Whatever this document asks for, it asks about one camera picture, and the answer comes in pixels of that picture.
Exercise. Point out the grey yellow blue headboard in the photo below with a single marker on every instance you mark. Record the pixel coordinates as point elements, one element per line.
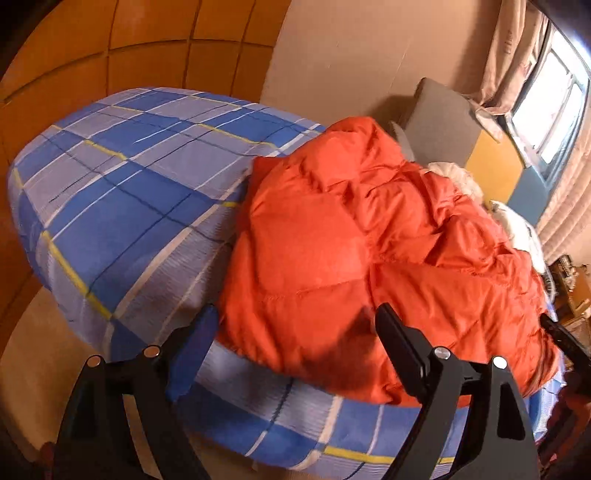
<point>439,125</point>

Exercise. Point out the cluttered wooden desk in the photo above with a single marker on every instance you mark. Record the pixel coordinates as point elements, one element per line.
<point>572,301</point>

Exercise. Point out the pink patterned curtain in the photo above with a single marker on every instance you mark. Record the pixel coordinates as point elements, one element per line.
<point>515,50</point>
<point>568,211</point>

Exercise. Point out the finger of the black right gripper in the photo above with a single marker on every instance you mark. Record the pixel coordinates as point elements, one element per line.
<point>572,348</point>

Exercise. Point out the blue plaid bed sheet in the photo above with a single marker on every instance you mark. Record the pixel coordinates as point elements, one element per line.
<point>283,421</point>

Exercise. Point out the white printed pillow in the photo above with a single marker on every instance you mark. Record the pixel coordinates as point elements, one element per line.
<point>521,233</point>

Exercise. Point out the wooden wardrobe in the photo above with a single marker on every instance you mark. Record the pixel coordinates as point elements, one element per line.
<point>92,60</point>

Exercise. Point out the cream quilted garment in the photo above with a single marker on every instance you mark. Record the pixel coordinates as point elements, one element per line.
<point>460,177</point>

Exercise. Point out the window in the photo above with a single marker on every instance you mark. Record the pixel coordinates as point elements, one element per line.
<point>548,115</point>

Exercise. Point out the pink patterned left curtain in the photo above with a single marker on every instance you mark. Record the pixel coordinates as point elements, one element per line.
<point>515,50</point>

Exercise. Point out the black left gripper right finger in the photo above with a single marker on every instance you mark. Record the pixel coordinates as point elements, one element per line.
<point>497,441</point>

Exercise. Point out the orange quilted down jacket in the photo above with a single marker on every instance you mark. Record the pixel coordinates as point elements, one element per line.
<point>345,224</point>

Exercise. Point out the pink patterned right curtain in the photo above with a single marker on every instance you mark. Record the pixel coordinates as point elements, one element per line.
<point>568,211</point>

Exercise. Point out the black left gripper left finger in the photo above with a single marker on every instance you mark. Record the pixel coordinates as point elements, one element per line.
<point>95,441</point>

